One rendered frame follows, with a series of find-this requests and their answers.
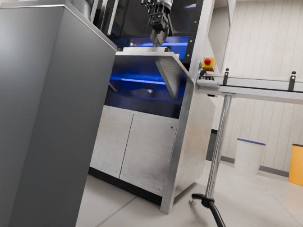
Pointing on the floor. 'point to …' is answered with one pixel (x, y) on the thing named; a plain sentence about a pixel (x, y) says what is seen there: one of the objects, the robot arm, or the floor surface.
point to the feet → (208, 203)
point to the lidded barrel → (248, 156)
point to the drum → (296, 165)
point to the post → (186, 108)
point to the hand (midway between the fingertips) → (157, 47)
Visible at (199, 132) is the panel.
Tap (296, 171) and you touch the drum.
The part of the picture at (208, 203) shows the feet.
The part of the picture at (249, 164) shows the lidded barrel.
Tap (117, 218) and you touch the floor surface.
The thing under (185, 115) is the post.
